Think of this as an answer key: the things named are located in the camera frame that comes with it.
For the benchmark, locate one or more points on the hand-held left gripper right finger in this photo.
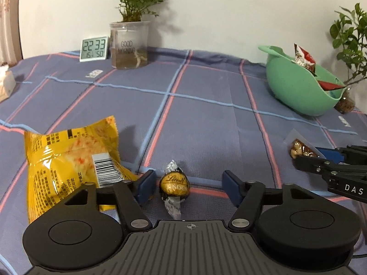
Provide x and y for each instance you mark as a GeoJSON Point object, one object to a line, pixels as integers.
{"type": "Point", "coordinates": [232, 186]}

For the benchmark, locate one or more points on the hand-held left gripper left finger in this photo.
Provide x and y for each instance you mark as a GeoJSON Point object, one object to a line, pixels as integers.
{"type": "Point", "coordinates": [146, 184]}

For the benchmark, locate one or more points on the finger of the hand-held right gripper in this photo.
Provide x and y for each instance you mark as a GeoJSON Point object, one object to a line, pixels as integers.
{"type": "Point", "coordinates": [309, 163]}
{"type": "Point", "coordinates": [329, 153]}

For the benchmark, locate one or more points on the clear nut packet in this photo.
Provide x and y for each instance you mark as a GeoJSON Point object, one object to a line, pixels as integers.
{"type": "Point", "coordinates": [298, 147]}

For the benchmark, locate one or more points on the gold chocolate ball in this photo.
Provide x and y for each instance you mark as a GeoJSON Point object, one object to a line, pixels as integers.
{"type": "Point", "coordinates": [175, 184]}

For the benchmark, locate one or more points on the green plastic bowl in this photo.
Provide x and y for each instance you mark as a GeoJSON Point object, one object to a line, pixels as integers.
{"type": "Point", "coordinates": [292, 88]}

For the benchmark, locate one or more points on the white cloth label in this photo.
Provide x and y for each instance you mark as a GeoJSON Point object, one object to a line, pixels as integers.
{"type": "Point", "coordinates": [344, 121]}
{"type": "Point", "coordinates": [94, 74]}

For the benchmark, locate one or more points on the large flat red packet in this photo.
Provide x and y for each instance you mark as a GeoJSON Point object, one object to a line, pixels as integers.
{"type": "Point", "coordinates": [329, 85]}

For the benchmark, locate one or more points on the blue plaid cloth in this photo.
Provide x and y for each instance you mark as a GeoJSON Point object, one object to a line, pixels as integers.
{"type": "Point", "coordinates": [200, 106]}

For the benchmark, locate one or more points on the yellow snack bag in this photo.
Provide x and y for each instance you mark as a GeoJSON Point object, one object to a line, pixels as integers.
{"type": "Point", "coordinates": [57, 160]}

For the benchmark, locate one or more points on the red and white snack packet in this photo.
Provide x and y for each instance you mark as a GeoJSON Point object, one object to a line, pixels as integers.
{"type": "Point", "coordinates": [304, 56]}

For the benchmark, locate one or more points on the plant in round glass vase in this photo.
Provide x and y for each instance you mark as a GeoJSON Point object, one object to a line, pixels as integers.
{"type": "Point", "coordinates": [348, 48]}

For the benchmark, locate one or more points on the plant in clear cup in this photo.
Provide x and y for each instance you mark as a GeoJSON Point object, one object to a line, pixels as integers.
{"type": "Point", "coordinates": [129, 48]}

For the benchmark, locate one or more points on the white digital clock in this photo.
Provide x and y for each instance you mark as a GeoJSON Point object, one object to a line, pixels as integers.
{"type": "Point", "coordinates": [94, 48]}

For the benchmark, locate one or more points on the pink patterned curtain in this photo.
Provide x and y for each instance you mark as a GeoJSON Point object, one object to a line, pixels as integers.
{"type": "Point", "coordinates": [8, 20]}

